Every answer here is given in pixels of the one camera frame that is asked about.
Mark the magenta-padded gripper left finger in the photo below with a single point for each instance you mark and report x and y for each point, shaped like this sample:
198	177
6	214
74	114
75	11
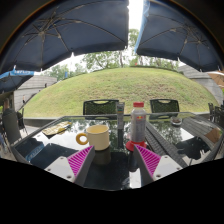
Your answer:
78	161

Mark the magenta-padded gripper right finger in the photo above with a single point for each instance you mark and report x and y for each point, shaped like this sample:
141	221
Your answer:
150	161

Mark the red-capped clear drink bottle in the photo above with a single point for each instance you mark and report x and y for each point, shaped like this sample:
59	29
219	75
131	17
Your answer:
138	125

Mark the flat round red coaster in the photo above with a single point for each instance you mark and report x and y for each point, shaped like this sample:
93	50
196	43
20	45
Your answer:
130	146

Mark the flat yellow patterned item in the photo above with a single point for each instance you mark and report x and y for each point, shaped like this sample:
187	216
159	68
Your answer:
56	128

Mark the small round ashtray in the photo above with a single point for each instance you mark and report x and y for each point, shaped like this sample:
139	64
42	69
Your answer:
176	121

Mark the grey upright tube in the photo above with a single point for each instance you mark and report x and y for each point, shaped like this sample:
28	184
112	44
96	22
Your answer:
120	116

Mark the black mesh-back chair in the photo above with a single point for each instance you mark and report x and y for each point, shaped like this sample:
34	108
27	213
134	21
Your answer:
100	107
164	106

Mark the dark wicker chair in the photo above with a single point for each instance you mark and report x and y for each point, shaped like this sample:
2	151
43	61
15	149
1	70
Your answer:
11	128

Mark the group of dark chairs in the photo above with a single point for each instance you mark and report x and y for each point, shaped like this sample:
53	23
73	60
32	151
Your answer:
216	114

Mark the person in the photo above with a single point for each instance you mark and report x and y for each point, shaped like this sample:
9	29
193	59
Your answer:
6	106

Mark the blue parasol with white print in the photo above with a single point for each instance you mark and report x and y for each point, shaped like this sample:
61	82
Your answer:
13	80

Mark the tan parasol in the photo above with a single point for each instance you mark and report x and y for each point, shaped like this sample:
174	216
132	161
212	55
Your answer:
217	78

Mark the large dark blue parasol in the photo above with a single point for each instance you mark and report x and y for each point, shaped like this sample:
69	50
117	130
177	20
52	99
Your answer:
180	33
76	30

